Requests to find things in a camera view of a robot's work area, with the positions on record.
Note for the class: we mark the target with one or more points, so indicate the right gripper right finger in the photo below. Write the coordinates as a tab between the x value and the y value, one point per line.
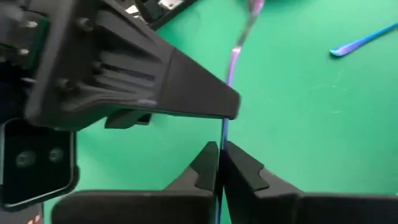
248	193

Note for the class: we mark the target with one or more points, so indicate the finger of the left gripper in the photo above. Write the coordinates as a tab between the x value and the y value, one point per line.
130	119
124	77

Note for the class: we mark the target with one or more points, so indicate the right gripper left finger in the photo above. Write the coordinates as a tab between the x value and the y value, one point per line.
205	174

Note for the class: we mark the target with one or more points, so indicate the iridescent spoon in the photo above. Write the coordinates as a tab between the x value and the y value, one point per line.
351	46

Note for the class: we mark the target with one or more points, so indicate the green table mat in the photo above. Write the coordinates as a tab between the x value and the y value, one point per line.
295	124

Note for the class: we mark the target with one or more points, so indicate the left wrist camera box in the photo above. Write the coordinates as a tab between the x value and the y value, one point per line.
34	165

